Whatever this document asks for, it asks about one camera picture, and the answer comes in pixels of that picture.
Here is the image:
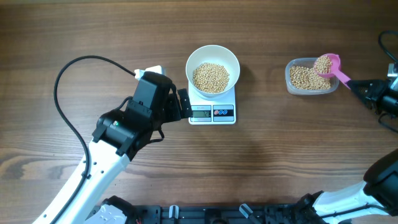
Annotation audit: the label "pink plastic measuring scoop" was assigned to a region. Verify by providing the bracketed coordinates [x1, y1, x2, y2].
[313, 54, 351, 89]

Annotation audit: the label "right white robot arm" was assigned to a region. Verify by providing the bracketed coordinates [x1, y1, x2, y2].
[293, 80, 397, 223]

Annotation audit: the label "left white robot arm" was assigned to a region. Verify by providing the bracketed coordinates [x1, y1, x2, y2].
[35, 71, 192, 223]

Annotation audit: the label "white digital kitchen scale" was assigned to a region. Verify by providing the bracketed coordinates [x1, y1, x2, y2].
[188, 84, 236, 125]

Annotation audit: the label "soybeans in white bowl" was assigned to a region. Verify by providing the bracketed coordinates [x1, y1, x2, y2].
[193, 62, 229, 93]

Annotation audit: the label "white bowl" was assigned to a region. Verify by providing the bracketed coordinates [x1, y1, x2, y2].
[185, 45, 241, 98]

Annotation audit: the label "clear container of soybeans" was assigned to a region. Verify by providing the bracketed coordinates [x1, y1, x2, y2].
[285, 58, 339, 95]

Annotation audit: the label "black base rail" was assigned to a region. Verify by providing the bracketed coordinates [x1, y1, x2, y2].
[133, 203, 302, 224]

